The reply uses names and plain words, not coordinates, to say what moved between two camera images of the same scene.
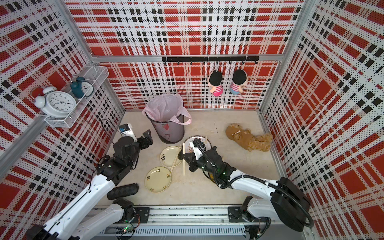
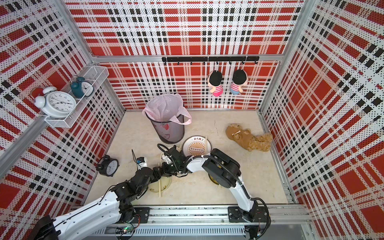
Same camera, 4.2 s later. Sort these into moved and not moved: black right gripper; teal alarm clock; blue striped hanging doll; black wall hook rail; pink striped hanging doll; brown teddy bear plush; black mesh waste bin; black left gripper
Moved: black right gripper; black left gripper
Not moved: pink striped hanging doll; black mesh waste bin; blue striped hanging doll; teal alarm clock; black wall hook rail; brown teddy bear plush
